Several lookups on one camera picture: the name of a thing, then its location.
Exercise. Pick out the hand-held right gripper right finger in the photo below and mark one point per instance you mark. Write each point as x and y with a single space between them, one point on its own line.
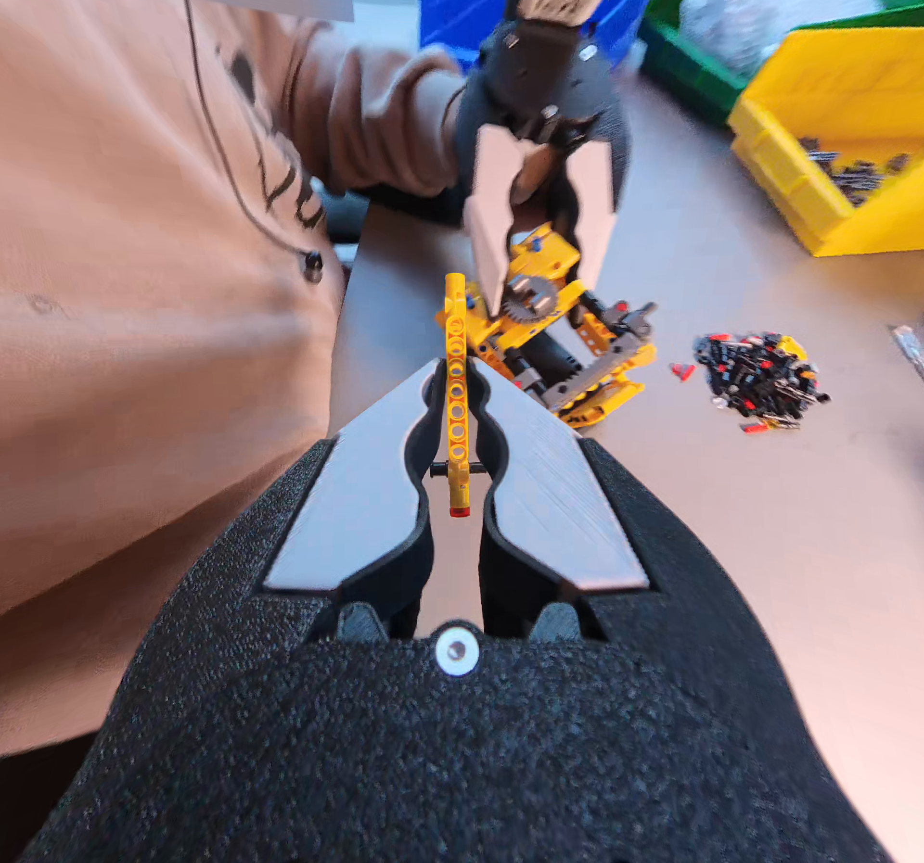
563 516

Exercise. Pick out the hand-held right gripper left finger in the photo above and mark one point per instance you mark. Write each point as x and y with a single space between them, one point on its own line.
346 509

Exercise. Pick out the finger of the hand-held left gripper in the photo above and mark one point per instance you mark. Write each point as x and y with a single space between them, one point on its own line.
491 228
595 213

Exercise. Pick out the yellow toy robot model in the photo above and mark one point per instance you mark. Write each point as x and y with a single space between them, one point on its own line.
548 343

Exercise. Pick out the yellow perforated beam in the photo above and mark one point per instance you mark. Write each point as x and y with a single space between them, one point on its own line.
456 387

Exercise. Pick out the pile of small connector pins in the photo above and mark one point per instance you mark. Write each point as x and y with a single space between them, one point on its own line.
758 379

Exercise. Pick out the person's left forearm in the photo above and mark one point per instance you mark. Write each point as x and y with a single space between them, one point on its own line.
390 120

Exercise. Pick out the green plastic bin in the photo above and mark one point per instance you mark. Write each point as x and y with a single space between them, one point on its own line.
686 76

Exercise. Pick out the person's beige sweatshirt torso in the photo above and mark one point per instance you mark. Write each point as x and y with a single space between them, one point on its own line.
144 372

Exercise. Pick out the heap of dark connector pieces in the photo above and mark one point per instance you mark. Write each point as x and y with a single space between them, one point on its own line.
855 177

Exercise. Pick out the yellow plastic storage bin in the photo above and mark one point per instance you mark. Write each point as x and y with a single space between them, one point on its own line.
830 84

